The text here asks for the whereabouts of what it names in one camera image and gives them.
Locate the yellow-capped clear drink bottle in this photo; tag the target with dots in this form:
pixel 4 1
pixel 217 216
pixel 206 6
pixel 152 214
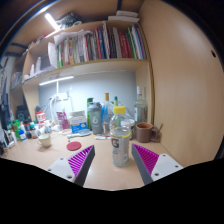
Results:
pixel 120 140

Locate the magenta pouch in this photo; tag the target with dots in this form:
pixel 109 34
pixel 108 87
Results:
pixel 62 120

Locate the ceiling tube light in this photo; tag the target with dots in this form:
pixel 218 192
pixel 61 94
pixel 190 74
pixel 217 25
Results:
pixel 51 21

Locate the green-capped clear bottle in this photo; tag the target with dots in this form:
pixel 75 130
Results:
pixel 115 101

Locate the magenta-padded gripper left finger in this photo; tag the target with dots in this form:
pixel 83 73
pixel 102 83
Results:
pixel 77 163

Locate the red and white canister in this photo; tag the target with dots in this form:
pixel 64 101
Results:
pixel 40 117

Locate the gold-capped clear bottle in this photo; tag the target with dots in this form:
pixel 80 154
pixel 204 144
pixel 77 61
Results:
pixel 106 111

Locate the clear glass bottle white cap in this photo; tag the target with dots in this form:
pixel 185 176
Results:
pixel 140 109

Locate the green glass bottle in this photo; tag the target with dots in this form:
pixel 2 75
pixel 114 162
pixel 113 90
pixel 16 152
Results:
pixel 89 101

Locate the grey shaker bottle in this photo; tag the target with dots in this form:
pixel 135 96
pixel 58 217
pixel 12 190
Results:
pixel 95 118

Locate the white wall power outlet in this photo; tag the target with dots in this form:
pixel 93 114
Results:
pixel 61 96

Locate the blue and white box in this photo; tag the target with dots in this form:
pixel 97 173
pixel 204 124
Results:
pixel 78 123

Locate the flat round red coaster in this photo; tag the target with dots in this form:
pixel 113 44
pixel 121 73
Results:
pixel 73 146

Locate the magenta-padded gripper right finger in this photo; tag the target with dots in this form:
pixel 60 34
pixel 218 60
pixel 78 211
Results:
pixel 148 161

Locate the green packet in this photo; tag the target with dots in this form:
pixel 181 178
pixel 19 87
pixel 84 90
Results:
pixel 16 126

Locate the black box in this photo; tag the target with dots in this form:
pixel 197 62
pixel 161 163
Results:
pixel 21 113

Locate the cream ceramic mug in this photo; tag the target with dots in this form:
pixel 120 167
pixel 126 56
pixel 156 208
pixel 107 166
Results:
pixel 44 140

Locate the brown mug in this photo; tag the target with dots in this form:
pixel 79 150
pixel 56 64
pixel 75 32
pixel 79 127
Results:
pixel 144 132

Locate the wooden shelf unit with books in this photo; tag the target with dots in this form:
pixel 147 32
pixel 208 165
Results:
pixel 100 46

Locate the blue-capped white bottle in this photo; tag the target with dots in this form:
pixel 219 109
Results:
pixel 22 134

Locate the white LED light bar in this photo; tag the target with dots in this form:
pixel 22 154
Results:
pixel 56 80

